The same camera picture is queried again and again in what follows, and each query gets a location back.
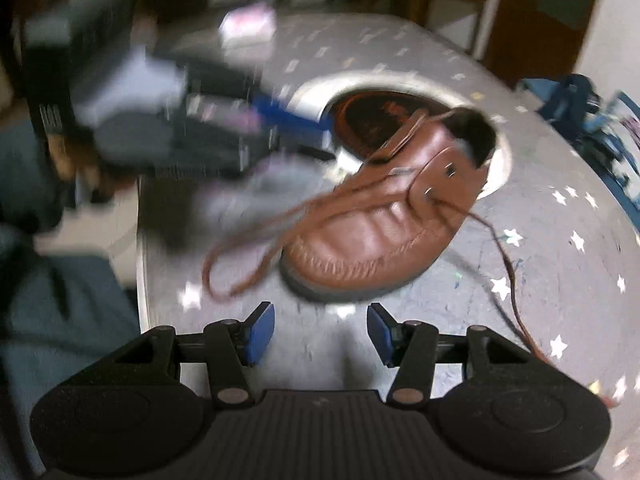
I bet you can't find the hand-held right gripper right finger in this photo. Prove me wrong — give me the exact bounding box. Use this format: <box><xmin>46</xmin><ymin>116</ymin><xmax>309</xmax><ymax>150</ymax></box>
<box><xmin>366</xmin><ymin>303</ymin><xmax>531</xmax><ymax>408</ymax></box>

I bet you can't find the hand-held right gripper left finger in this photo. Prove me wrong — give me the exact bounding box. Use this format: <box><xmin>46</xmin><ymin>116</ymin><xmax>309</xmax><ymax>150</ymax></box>
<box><xmin>107</xmin><ymin>301</ymin><xmax>276</xmax><ymax>408</ymax></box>

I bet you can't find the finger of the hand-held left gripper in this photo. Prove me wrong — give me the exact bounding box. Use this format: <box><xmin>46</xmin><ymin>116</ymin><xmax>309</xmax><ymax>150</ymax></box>
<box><xmin>247</xmin><ymin>97</ymin><xmax>333</xmax><ymax>158</ymax></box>

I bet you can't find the brown leather shoe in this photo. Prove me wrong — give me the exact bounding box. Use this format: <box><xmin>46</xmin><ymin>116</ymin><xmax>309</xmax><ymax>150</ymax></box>
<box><xmin>277</xmin><ymin>105</ymin><xmax>501</xmax><ymax>303</ymax></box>

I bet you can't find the person's left hand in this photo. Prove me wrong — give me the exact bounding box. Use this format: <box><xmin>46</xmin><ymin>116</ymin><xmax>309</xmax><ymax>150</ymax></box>
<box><xmin>50</xmin><ymin>135</ymin><xmax>121</xmax><ymax>203</ymax></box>

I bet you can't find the round black induction hob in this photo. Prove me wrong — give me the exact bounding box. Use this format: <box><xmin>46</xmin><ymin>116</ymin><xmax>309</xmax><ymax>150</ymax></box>
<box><xmin>290</xmin><ymin>72</ymin><xmax>513</xmax><ymax>201</ymax></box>

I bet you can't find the pink tissue pack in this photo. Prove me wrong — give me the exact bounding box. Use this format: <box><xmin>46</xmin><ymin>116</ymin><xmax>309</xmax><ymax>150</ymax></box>
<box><xmin>220</xmin><ymin>2</ymin><xmax>276</xmax><ymax>46</ymax></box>

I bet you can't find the person's blue trouser leg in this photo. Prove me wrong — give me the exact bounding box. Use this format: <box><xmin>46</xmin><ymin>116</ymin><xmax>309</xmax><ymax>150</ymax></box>
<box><xmin>0</xmin><ymin>125</ymin><xmax>143</xmax><ymax>480</ymax></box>

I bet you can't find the brown wooden door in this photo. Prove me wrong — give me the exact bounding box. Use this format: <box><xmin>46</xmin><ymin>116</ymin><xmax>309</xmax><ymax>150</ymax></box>
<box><xmin>485</xmin><ymin>0</ymin><xmax>608</xmax><ymax>86</ymax></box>

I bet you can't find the book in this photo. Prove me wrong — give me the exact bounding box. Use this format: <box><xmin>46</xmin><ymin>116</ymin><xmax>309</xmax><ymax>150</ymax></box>
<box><xmin>597</xmin><ymin>91</ymin><xmax>640</xmax><ymax>131</ymax></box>

